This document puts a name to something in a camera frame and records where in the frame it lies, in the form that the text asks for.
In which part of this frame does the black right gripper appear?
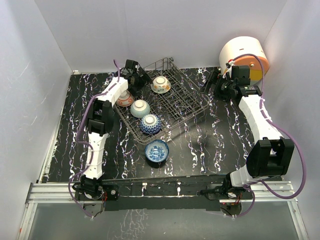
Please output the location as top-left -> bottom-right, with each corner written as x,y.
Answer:
198,71 -> 236,103

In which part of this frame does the yellow flower pattern bowl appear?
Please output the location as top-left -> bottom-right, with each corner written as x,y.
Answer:
150,76 -> 171,94

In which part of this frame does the orange leaf pattern bowl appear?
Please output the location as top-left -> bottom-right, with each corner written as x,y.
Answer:
116,90 -> 135,107

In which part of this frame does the green line pattern bowl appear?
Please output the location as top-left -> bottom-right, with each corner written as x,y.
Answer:
130,99 -> 151,118

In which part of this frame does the red diamond pattern bowl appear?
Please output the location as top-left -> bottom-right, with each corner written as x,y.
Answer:
139,114 -> 162,135

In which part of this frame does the blue rose pattern bowl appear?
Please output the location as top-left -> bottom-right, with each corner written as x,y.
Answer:
144,139 -> 170,163

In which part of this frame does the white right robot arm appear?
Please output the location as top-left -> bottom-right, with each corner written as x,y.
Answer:
200,65 -> 295,199

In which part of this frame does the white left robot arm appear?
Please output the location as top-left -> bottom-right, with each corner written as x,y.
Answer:
75,59 -> 151,200

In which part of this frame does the round drawer cabinet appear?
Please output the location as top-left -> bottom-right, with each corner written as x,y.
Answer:
219,36 -> 270,82

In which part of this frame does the grey wire dish rack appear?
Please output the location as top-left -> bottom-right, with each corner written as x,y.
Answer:
115,57 -> 210,145

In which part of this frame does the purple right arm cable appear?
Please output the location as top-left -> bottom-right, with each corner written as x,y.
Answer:
226,53 -> 307,218

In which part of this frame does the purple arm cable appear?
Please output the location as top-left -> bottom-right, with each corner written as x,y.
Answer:
226,53 -> 307,218
67,59 -> 125,218

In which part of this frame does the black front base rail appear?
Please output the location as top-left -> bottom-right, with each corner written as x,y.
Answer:
101,174 -> 253,212

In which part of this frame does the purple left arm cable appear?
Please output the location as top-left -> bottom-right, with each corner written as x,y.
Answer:
67,59 -> 125,218

